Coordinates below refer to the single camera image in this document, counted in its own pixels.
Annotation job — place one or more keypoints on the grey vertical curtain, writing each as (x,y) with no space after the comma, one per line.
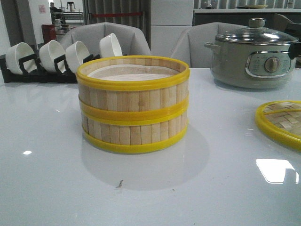
(120,6)

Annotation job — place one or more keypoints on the grey chair left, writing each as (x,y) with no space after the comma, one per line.
(131,39)

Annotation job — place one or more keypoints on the glass pot lid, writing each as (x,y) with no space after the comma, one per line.
(257,34)

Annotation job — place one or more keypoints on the white bowl far left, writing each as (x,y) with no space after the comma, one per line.
(13,55)

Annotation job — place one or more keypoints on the dark counter with shelf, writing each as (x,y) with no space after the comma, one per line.
(241,16)

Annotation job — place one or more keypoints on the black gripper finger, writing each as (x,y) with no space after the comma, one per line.
(294,50)

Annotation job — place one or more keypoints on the red fire extinguisher box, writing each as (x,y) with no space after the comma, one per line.
(48,31)

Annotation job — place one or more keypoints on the red barrier belt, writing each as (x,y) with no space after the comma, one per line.
(117,15)

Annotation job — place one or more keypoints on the white bowl right end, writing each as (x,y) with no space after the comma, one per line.
(110,47)

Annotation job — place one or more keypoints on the black bowl rack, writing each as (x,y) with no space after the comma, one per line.
(62,73)

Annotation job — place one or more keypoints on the bamboo steamer drawer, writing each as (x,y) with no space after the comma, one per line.
(132,139)
(133,100)

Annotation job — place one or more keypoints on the grey chair right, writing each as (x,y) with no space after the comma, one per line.
(190,46)

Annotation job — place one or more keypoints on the grey chair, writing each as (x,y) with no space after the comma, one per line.
(131,39)
(190,46)

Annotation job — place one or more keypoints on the white bowl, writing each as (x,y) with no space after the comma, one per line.
(48,53)
(76,54)
(13,55)

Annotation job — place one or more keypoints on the woven bamboo steamer lid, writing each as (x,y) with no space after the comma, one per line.
(281,121)

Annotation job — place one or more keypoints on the white cabinet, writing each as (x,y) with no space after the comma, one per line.
(168,19)

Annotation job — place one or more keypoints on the green electric cooking pot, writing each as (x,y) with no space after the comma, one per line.
(251,66)

